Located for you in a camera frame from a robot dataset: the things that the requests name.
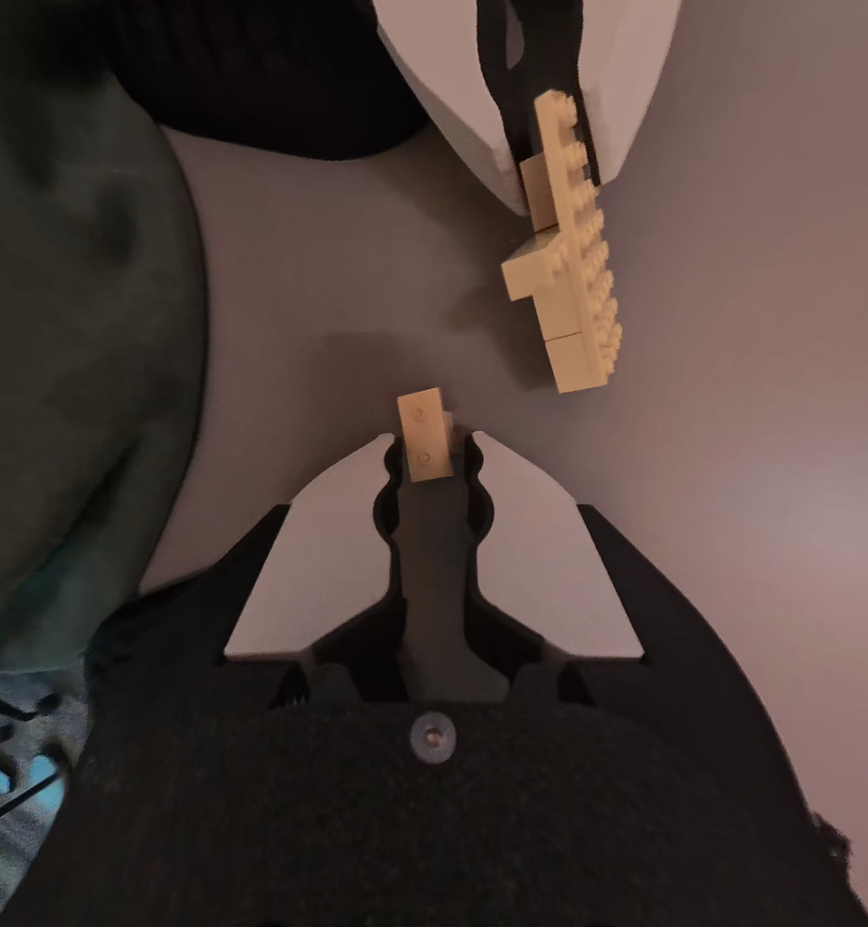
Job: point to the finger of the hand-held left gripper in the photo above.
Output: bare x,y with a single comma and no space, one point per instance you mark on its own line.
622,80
448,87

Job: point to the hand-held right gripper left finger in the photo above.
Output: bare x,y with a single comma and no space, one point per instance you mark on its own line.
325,565

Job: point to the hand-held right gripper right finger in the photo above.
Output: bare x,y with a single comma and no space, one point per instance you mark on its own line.
550,565

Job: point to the tan two-stud toy plate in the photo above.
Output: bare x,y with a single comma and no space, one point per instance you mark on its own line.
424,438

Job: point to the tan toy plate assembly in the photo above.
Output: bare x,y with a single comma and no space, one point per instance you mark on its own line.
568,253

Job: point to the person's green sweatshirt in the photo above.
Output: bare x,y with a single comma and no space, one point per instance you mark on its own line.
64,326

